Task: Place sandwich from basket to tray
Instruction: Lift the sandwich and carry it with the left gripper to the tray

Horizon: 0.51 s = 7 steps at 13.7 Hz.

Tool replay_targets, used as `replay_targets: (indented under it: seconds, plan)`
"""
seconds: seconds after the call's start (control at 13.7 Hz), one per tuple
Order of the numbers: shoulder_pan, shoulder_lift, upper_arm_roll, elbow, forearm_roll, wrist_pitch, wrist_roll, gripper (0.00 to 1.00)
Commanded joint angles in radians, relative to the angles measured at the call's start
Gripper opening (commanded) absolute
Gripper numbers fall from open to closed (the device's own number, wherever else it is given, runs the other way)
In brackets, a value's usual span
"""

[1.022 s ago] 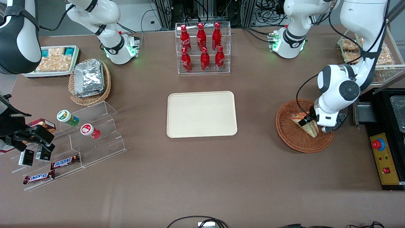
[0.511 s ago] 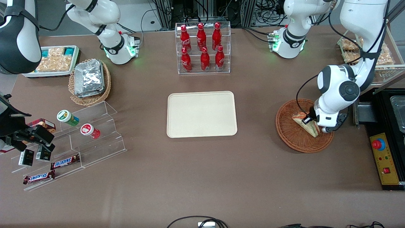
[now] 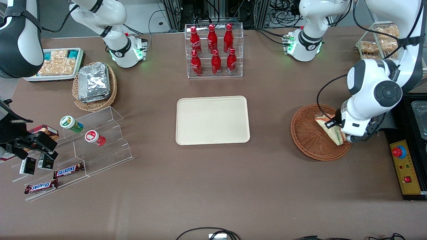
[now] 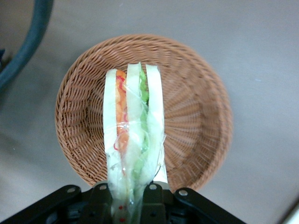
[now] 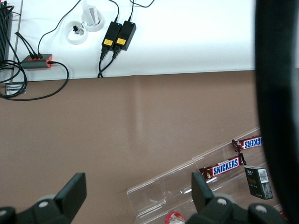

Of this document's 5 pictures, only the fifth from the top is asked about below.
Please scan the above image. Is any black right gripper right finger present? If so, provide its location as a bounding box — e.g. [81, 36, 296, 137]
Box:
[184, 172, 288, 224]

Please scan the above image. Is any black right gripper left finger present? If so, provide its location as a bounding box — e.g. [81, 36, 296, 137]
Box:
[0, 172, 87, 224]

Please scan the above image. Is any clear acrylic stepped shelf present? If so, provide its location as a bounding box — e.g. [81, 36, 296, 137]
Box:
[127, 127, 281, 224]

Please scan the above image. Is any red lidded cup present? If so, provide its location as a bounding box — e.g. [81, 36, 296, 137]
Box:
[165, 211, 186, 224]

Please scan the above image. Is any Snickers chocolate bar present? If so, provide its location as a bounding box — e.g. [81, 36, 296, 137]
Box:
[231, 136, 263, 154]
[198, 153, 248, 184]

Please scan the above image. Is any small black carton box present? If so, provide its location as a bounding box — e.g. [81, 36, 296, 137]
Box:
[244, 165, 274, 201]

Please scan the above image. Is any silver foil tape patch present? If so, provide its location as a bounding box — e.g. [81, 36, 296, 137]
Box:
[5, 83, 27, 95]

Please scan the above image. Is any grey orange USB hub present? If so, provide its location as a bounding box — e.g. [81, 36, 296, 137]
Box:
[20, 53, 53, 70]

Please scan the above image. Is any black power adapter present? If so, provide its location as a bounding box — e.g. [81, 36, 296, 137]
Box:
[114, 20, 137, 51]
[101, 21, 123, 49]

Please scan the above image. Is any black ribbed device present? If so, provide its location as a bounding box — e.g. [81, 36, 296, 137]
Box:
[0, 4, 14, 62]

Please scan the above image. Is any black looped cable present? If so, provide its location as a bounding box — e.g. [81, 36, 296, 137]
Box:
[0, 60, 70, 101]

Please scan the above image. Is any thick black blurred cable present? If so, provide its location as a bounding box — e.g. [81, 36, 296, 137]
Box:
[255, 0, 299, 224]

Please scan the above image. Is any black mains cable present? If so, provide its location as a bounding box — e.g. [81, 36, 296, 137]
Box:
[97, 46, 111, 78]
[99, 48, 121, 78]

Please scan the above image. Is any black USB cable bundle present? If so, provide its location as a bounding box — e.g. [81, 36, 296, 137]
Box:
[14, 32, 44, 59]

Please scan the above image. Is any white plastic ring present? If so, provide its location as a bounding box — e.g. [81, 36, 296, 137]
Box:
[81, 10, 105, 33]
[66, 20, 88, 45]

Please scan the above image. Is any long thin black cable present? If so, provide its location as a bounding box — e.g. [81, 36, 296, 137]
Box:
[37, 0, 83, 56]

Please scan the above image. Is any grey aluminium rail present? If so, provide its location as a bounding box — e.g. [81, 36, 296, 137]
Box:
[11, 0, 24, 83]

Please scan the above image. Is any white plastic bracket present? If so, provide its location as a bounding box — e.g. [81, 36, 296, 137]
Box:
[82, 0, 99, 26]

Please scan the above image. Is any black adapter output cable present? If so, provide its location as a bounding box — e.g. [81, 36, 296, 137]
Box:
[108, 0, 120, 23]
[128, 0, 155, 22]

